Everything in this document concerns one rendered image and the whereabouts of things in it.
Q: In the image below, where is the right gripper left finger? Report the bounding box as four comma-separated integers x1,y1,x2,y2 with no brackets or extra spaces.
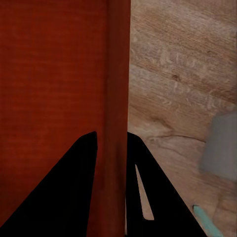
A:
0,131,98,237

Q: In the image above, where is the storage box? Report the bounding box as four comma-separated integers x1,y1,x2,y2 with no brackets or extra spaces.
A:
0,0,131,237

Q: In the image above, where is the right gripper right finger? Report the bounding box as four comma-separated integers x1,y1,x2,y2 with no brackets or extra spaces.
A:
125,132,207,237

